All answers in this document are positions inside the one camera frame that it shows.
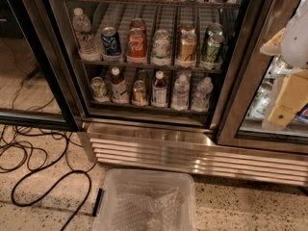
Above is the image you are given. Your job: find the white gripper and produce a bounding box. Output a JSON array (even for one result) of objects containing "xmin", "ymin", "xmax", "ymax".
[{"xmin": 260, "ymin": 1, "xmax": 308, "ymax": 127}]

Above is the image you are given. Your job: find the green soda can front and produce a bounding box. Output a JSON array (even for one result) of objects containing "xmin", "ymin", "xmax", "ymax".
[{"xmin": 201, "ymin": 34, "xmax": 224, "ymax": 69}]

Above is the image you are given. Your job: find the glass fridge door right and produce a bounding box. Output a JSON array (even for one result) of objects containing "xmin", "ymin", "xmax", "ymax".
[{"xmin": 218, "ymin": 0, "xmax": 308, "ymax": 154}]

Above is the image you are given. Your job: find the green soda can rear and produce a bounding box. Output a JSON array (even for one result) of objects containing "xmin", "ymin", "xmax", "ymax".
[{"xmin": 205, "ymin": 23, "xmax": 223, "ymax": 38}]

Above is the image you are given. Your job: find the gold soda can front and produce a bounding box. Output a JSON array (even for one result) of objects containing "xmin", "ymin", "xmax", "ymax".
[{"xmin": 176, "ymin": 33, "xmax": 197, "ymax": 67}]

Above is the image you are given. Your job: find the gold soda can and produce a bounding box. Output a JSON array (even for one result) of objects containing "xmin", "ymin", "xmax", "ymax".
[
  {"xmin": 178, "ymin": 22, "xmax": 195, "ymax": 37},
  {"xmin": 176, "ymin": 33, "xmax": 197, "ymax": 67}
]

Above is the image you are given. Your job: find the gold soda can rear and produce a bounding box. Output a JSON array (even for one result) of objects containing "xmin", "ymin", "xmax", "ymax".
[{"xmin": 178, "ymin": 22, "xmax": 195, "ymax": 37}]

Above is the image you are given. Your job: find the white green soda can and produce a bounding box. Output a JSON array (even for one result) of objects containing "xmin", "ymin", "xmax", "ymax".
[{"xmin": 151, "ymin": 30, "xmax": 170, "ymax": 65}]

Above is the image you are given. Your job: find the stainless steel display fridge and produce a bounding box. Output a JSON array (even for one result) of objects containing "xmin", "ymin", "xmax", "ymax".
[{"xmin": 10, "ymin": 0, "xmax": 308, "ymax": 186}]

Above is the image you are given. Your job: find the gold can bottom shelf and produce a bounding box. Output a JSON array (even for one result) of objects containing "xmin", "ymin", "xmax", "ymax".
[{"xmin": 132, "ymin": 80, "xmax": 147, "ymax": 106}]

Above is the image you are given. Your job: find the red coca-cola can front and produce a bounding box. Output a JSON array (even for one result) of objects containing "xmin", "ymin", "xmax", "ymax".
[{"xmin": 127, "ymin": 28, "xmax": 146, "ymax": 64}]

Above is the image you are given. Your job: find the red coca-cola can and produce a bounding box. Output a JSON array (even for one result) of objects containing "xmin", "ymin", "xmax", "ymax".
[
  {"xmin": 130, "ymin": 18, "xmax": 146, "ymax": 33},
  {"xmin": 127, "ymin": 28, "xmax": 146, "ymax": 64}
]

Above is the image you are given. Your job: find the red coca-cola can rear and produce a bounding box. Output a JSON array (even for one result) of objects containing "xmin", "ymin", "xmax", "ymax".
[{"xmin": 130, "ymin": 18, "xmax": 146, "ymax": 33}]

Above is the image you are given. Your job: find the blue pepsi can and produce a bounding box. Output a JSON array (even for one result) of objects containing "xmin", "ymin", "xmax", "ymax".
[{"xmin": 101, "ymin": 26, "xmax": 122, "ymax": 62}]

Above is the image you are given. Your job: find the white green can bottom shelf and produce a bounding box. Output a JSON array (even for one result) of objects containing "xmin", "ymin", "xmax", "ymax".
[{"xmin": 90, "ymin": 77, "xmax": 109, "ymax": 102}]

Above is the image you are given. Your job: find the clear water bottle middle shelf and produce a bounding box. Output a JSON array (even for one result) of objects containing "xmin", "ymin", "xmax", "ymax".
[{"xmin": 72, "ymin": 8, "xmax": 101, "ymax": 62}]

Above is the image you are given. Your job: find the clear water bottle bottom right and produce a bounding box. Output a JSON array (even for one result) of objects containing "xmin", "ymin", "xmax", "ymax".
[{"xmin": 192, "ymin": 77, "xmax": 214, "ymax": 112}]

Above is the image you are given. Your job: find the clear water bottle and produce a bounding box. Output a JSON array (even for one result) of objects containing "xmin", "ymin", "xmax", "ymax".
[
  {"xmin": 171, "ymin": 74, "xmax": 190, "ymax": 111},
  {"xmin": 192, "ymin": 77, "xmax": 214, "ymax": 112}
]

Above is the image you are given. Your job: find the clear water bottle bottom centre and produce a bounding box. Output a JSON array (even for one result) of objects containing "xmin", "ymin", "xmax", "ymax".
[{"xmin": 171, "ymin": 74, "xmax": 190, "ymax": 111}]

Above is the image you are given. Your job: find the dark juice bottle white cap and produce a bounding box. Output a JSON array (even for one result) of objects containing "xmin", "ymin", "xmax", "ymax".
[{"xmin": 151, "ymin": 70, "xmax": 167, "ymax": 108}]

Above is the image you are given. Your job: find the brown tea bottle white cap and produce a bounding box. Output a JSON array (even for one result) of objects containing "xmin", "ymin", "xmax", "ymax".
[{"xmin": 111, "ymin": 67, "xmax": 129, "ymax": 104}]

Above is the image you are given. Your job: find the clear plastic bin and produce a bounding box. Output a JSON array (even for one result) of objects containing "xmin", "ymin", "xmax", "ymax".
[{"xmin": 92, "ymin": 169, "xmax": 196, "ymax": 231}]

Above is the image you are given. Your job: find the bubble wrap sheet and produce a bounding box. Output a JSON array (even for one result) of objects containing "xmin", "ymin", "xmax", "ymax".
[{"xmin": 111, "ymin": 184, "xmax": 183, "ymax": 231}]

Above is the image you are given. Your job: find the middle wire shelf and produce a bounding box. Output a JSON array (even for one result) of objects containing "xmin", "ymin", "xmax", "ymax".
[{"xmin": 76, "ymin": 7, "xmax": 223, "ymax": 74}]

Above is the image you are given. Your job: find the wire shelf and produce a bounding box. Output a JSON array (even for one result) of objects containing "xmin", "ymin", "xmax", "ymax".
[
  {"xmin": 76, "ymin": 7, "xmax": 223, "ymax": 74},
  {"xmin": 91, "ymin": 66, "xmax": 207, "ymax": 116},
  {"xmin": 65, "ymin": 0, "xmax": 241, "ymax": 10}
]

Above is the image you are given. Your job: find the bottom wire shelf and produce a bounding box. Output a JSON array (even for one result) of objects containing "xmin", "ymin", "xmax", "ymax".
[{"xmin": 91, "ymin": 66, "xmax": 207, "ymax": 116}]

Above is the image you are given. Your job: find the top wire shelf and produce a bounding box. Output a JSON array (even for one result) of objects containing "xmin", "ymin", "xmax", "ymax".
[{"xmin": 65, "ymin": 0, "xmax": 241, "ymax": 10}]

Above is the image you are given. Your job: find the black floor cable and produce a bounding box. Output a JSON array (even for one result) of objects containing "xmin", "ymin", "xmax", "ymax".
[{"xmin": 0, "ymin": 36, "xmax": 96, "ymax": 231}]

